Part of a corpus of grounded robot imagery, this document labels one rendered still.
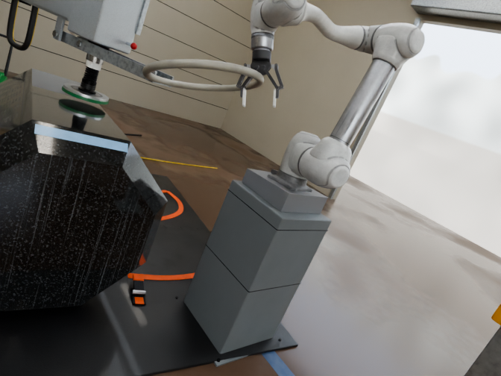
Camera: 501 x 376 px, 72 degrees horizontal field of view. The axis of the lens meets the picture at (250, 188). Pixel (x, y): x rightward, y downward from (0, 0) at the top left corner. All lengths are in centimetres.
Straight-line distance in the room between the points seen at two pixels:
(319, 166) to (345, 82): 515
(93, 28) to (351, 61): 535
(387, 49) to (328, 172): 55
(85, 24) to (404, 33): 138
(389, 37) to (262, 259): 108
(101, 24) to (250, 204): 106
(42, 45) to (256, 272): 595
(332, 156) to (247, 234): 55
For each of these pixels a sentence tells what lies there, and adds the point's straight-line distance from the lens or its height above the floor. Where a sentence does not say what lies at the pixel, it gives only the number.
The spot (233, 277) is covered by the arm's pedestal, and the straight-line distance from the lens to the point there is 175.
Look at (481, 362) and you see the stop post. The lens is 104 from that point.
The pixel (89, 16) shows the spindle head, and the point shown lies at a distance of 186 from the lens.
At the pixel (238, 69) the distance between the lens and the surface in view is 129.
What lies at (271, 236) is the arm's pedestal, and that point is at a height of 69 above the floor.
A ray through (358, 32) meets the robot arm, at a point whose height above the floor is 164.
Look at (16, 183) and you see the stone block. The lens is 145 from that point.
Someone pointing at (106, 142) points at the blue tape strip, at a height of 85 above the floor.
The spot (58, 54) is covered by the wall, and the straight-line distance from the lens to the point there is 701.
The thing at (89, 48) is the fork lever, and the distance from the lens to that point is 191.
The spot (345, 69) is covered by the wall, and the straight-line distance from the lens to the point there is 668.
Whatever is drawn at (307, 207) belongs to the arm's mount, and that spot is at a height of 84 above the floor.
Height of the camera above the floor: 127
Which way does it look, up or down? 16 degrees down
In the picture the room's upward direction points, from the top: 23 degrees clockwise
